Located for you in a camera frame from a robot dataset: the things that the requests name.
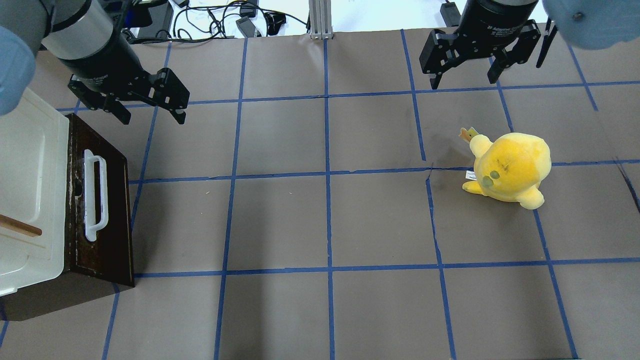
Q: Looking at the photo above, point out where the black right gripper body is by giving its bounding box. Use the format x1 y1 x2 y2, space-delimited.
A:
453 0 538 59

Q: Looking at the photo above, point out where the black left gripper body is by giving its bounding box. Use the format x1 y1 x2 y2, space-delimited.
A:
55 32 157 101

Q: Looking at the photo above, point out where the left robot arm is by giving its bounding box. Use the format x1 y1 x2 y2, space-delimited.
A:
0 0 190 125

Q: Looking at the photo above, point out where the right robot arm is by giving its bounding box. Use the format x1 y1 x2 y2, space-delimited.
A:
419 0 640 90

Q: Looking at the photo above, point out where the white plastic tray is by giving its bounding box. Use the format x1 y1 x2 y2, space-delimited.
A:
0 89 70 296

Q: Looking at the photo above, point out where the black power adapter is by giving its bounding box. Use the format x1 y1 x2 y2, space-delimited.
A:
235 16 263 38

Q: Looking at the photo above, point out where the yellow plush toy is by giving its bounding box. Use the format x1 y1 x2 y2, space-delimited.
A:
459 127 553 210

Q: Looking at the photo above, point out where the wooden stick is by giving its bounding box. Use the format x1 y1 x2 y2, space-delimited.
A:
0 214 42 237

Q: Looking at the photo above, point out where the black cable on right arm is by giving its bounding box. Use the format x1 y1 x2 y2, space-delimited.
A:
536 18 558 69

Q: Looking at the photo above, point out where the black cables bundle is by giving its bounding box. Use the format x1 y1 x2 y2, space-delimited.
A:
125 0 310 43

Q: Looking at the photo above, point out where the aluminium frame post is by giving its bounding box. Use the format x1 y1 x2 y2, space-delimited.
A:
308 0 334 40

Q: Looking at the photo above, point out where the white drawer handle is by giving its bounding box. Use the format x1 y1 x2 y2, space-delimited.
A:
83 149 109 243

